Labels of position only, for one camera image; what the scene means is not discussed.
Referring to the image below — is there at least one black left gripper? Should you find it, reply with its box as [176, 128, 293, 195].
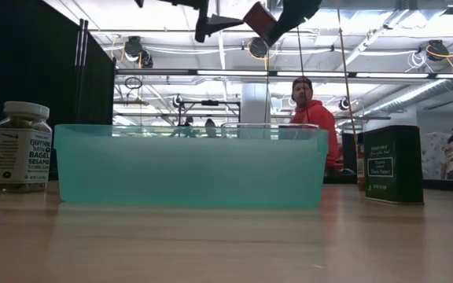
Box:
[134, 0, 324, 47]

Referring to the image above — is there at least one red-lid patterned spice tin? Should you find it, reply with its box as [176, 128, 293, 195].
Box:
[242, 1, 279, 48]

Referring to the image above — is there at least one white-lid bagel seasoning jar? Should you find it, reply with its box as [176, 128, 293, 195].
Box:
[0, 101, 53, 194]

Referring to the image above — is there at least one overhead LED light bar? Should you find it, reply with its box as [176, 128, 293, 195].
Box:
[115, 68, 453, 79]

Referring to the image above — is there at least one teal plastic bin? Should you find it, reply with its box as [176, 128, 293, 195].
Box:
[53, 123, 330, 210]

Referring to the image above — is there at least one black folding partition screen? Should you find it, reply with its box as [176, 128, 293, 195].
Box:
[0, 0, 117, 182]

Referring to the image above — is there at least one thin hanging cable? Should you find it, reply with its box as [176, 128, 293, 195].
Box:
[296, 25, 311, 127]
[335, 7, 359, 143]

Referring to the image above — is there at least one silver ventilation duct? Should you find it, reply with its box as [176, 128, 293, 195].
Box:
[362, 64, 453, 117]

